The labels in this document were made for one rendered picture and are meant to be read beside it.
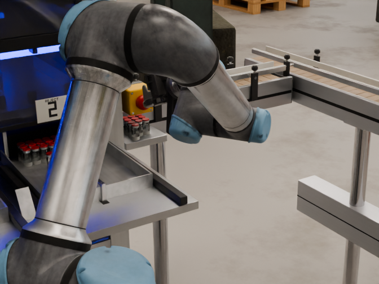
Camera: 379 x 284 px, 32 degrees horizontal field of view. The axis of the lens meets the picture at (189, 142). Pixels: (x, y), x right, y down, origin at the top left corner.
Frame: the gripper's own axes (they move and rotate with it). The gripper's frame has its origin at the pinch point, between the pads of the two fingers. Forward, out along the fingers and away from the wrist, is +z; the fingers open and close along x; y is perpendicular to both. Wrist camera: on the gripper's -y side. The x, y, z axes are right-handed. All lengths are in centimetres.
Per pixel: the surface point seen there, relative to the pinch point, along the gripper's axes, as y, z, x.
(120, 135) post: -5.8, 7.7, 6.5
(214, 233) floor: -56, 114, -75
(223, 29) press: 59, 222, -180
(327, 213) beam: -47, 20, -67
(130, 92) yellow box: 4.8, 2.2, 3.2
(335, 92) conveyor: -7, -1, -64
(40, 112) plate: 3.9, 3.0, 28.3
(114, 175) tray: -15.5, -6.9, 17.1
